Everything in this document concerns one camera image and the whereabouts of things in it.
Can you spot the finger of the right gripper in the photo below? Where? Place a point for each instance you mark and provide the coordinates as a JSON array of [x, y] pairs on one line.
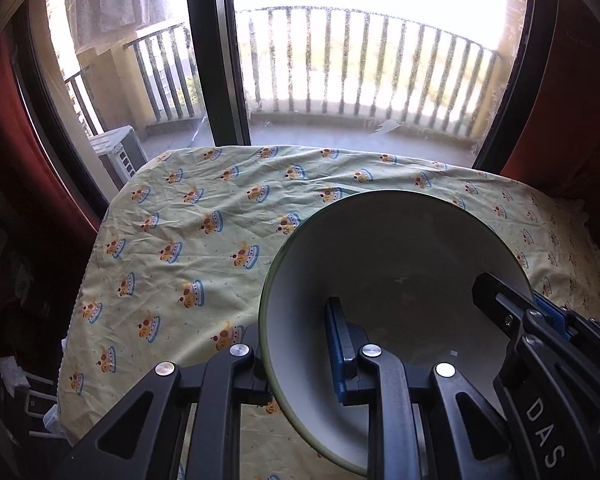
[[503, 306], [555, 312]]

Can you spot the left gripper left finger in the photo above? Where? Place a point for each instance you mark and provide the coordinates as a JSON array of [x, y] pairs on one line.
[[171, 408]]

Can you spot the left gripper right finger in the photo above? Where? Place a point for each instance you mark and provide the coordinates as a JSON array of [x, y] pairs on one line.
[[421, 423]]

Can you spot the leaf pattern bowl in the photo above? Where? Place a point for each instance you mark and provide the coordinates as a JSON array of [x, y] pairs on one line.
[[402, 264]]

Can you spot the yellow patterned tablecloth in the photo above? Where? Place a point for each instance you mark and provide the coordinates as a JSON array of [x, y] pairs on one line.
[[180, 259]]

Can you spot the red curtain right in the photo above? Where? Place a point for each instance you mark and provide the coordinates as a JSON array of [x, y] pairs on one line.
[[558, 153]]

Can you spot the red curtain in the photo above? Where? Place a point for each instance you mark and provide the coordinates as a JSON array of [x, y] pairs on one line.
[[26, 178], [558, 153]]

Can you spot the white outdoor unit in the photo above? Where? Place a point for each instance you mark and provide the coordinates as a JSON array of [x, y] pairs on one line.
[[120, 152]]

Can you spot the balcony railing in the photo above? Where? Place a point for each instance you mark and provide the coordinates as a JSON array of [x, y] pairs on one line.
[[312, 60]]

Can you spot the red curtain left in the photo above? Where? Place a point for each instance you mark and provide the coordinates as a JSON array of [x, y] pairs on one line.
[[26, 178]]

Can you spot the black window frame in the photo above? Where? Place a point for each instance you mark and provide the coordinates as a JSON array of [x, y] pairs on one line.
[[520, 30]]

